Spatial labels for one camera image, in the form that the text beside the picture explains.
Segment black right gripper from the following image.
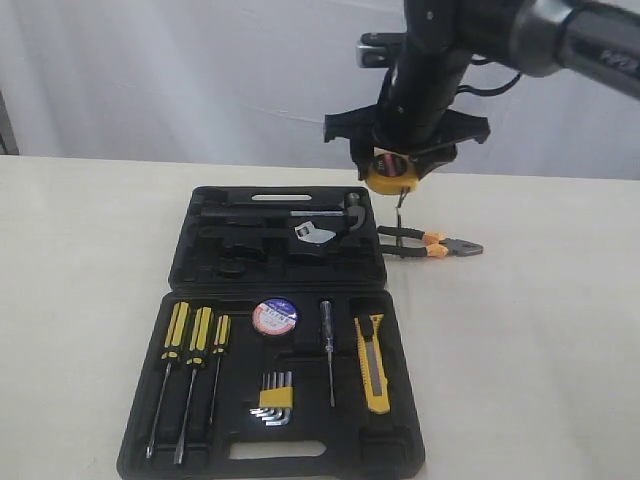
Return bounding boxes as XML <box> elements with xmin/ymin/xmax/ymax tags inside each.
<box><xmin>323</xmin><ymin>105</ymin><xmax>490</xmax><ymax>180</ymax></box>

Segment yellow tape measure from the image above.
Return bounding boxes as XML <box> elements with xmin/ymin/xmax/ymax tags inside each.
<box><xmin>366</xmin><ymin>148</ymin><xmax>419</xmax><ymax>248</ymax></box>

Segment pliers black orange handles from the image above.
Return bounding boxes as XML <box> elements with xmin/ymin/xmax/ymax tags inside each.
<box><xmin>377</xmin><ymin>226</ymin><xmax>484</xmax><ymax>259</ymax></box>

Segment yellow utility knife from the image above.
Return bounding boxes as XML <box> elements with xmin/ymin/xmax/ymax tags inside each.
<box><xmin>354</xmin><ymin>313</ymin><xmax>391</xmax><ymax>415</ymax></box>

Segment black electrical tape roll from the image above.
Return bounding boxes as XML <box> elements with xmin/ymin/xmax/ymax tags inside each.
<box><xmin>252</xmin><ymin>298</ymin><xmax>299</xmax><ymax>338</ymax></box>

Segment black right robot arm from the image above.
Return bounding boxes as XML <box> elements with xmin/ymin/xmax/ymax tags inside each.
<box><xmin>323</xmin><ymin>1</ymin><xmax>639</xmax><ymax>179</ymax></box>

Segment black plastic tool case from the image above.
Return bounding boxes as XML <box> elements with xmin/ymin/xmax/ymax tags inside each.
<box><xmin>117</xmin><ymin>186</ymin><xmax>425</xmax><ymax>479</ymax></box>

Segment silver adjustable wrench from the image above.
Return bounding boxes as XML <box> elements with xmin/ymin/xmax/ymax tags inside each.
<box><xmin>197</xmin><ymin>222</ymin><xmax>337</xmax><ymax>261</ymax></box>

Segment clear voltage tester screwdriver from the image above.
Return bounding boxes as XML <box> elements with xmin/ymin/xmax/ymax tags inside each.
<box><xmin>320</xmin><ymin>300</ymin><xmax>336</xmax><ymax>408</ymax></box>

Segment white backdrop curtain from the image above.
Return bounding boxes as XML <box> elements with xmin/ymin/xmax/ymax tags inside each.
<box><xmin>1</xmin><ymin>1</ymin><xmax>639</xmax><ymax>179</ymax></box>

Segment small yellow black screwdriver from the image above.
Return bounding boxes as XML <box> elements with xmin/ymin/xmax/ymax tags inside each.
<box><xmin>208</xmin><ymin>314</ymin><xmax>232</xmax><ymax>426</ymax></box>

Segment middle yellow black screwdriver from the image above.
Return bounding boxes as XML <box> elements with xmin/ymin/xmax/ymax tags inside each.
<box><xmin>173</xmin><ymin>306</ymin><xmax>213</xmax><ymax>465</ymax></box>

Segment hex key set yellow holder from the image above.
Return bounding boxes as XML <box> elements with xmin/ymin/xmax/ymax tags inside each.
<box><xmin>249</xmin><ymin>371</ymin><xmax>294</xmax><ymax>427</ymax></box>

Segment large yellow black screwdriver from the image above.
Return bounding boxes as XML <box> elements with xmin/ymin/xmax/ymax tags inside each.
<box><xmin>145</xmin><ymin>301</ymin><xmax>190</xmax><ymax>460</ymax></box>

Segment claw hammer black handle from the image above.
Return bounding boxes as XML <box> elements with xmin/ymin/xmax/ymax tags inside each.
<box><xmin>200</xmin><ymin>192</ymin><xmax>366</xmax><ymax>232</ymax></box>

